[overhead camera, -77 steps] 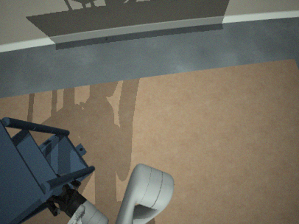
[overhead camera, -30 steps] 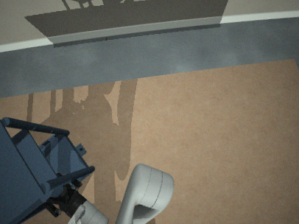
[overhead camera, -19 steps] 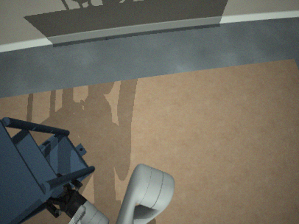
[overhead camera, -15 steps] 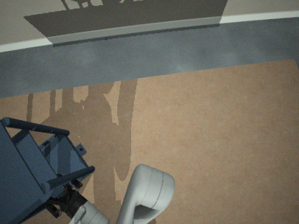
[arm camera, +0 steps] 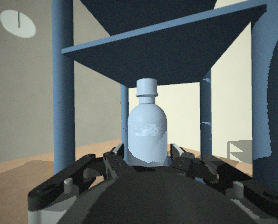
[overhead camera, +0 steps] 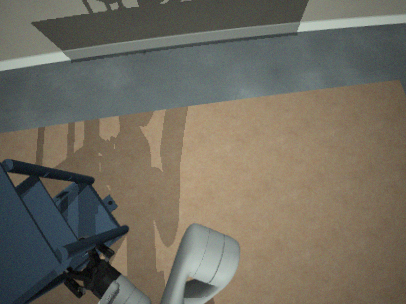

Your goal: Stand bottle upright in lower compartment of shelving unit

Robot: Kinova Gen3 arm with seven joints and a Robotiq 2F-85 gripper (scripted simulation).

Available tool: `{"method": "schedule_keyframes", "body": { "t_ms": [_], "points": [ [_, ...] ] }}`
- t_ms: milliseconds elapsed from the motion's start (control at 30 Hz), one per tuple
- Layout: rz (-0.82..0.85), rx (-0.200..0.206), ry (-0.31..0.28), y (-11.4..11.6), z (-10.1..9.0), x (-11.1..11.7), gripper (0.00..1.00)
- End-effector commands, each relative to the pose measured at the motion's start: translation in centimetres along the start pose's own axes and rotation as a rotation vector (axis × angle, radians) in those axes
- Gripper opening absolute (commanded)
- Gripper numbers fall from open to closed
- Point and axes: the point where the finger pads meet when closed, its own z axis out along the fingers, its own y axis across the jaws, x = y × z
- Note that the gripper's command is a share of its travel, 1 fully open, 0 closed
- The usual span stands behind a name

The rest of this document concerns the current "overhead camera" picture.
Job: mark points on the blue shelving unit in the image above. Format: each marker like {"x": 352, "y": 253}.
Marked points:
{"x": 26, "y": 256}

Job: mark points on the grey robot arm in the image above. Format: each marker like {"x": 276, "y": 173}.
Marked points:
{"x": 203, "y": 254}

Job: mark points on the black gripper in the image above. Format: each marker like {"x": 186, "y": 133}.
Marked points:
{"x": 96, "y": 270}

